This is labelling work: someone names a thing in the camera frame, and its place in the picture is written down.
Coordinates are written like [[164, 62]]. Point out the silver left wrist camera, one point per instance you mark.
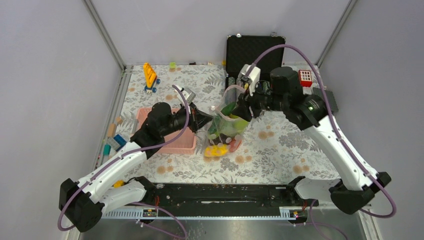
[[184, 94]]

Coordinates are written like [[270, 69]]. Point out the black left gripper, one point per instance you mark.
[[197, 119]]

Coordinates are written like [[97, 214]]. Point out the wooden block pile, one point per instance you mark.
[[111, 141]]

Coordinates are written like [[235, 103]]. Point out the clear zip top bag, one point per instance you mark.
[[231, 94]]

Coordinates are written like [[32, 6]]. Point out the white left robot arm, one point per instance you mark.
[[83, 202]]

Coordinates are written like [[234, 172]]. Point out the floral table mat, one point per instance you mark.
[[272, 151]]

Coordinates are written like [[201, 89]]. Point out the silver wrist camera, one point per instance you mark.
[[249, 77], [184, 94]]

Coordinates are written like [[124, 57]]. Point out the yellow toy cart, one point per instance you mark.
[[151, 78]]

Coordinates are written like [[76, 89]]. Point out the grey building baseplate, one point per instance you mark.
[[330, 97]]

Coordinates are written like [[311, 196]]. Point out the red orange mango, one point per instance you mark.
[[234, 145]]

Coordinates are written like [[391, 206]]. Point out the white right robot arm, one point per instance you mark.
[[358, 182]]

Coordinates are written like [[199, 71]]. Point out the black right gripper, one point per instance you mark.
[[242, 109]]

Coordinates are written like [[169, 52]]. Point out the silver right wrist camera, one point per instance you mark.
[[249, 77]]

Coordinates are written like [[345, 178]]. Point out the green cucumber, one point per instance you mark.
[[227, 110]]

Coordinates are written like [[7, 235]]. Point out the black poker chip case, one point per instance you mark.
[[244, 49]]

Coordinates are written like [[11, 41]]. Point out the yellow lemon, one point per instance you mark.
[[215, 151]]

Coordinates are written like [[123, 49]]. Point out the pink plastic basket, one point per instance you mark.
[[184, 145]]

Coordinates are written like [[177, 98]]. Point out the red grid toy block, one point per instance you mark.
[[305, 78]]

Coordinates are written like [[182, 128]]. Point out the green pear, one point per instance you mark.
[[240, 124]]

